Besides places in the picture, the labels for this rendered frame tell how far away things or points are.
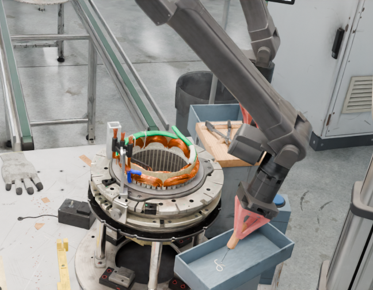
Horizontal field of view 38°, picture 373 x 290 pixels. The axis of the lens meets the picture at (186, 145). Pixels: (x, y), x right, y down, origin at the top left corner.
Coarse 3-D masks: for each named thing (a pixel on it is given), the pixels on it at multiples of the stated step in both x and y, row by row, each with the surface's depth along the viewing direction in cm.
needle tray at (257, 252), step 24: (216, 240) 119; (240, 240) 124; (264, 240) 125; (288, 240) 121; (192, 264) 116; (216, 264) 117; (240, 264) 118; (264, 264) 115; (192, 288) 110; (216, 288) 107; (240, 288) 117
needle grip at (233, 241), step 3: (243, 222) 113; (243, 225) 112; (246, 225) 113; (243, 228) 112; (234, 231) 113; (234, 234) 113; (231, 237) 114; (234, 237) 113; (231, 240) 113; (234, 240) 113; (237, 240) 113; (228, 243) 114; (231, 243) 113; (234, 243) 113; (228, 246) 114; (231, 246) 113; (234, 246) 114
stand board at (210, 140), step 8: (200, 128) 157; (232, 128) 160; (200, 136) 156; (208, 136) 154; (216, 136) 155; (232, 136) 156; (208, 144) 150; (216, 144) 151; (224, 144) 151; (216, 152) 147; (224, 152) 148; (264, 152) 150; (216, 160) 144; (224, 160) 145; (232, 160) 145; (240, 160) 146
